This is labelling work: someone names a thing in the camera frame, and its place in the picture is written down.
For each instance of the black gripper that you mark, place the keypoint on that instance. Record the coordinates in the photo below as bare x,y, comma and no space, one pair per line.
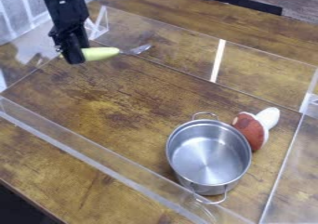
68,14

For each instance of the green handled metal spoon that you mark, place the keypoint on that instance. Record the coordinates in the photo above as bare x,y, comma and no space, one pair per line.
99,53

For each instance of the black bar on table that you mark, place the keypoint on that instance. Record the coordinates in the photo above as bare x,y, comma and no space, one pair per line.
262,7

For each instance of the stainless steel pot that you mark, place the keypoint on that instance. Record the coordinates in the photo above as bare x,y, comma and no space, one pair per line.
208,155

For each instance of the plush brown mushroom toy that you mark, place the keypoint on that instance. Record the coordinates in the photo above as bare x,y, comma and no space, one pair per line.
255,125

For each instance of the clear acrylic enclosure wall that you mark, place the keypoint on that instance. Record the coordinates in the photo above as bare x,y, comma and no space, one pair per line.
84,128

